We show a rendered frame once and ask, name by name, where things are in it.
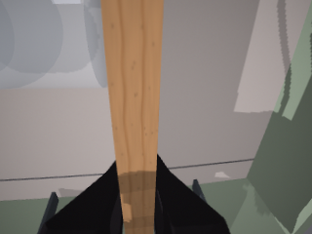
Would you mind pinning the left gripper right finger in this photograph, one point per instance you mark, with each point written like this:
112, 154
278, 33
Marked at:
184, 211

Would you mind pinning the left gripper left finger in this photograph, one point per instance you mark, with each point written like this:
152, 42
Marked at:
90, 211

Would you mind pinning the wooden shelf board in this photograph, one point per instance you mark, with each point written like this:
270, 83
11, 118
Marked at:
132, 35

